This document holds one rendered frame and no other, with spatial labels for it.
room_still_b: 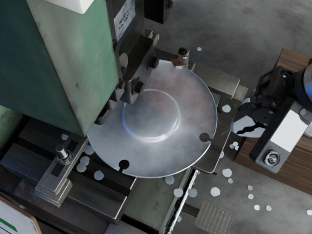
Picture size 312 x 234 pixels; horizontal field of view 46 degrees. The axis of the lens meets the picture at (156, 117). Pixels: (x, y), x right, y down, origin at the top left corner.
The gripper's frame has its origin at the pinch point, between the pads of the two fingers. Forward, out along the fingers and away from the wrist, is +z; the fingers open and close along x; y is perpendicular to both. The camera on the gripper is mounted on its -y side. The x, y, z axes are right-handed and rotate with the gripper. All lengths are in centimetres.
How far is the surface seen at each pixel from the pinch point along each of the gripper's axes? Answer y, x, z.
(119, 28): 0.2, 28.4, -8.5
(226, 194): 15, -44, 75
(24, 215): -27, 25, 42
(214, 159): -3.4, -1.9, 8.6
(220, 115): 6.9, -0.2, 9.5
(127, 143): -6.9, 14.6, 16.0
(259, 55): 89, -40, 78
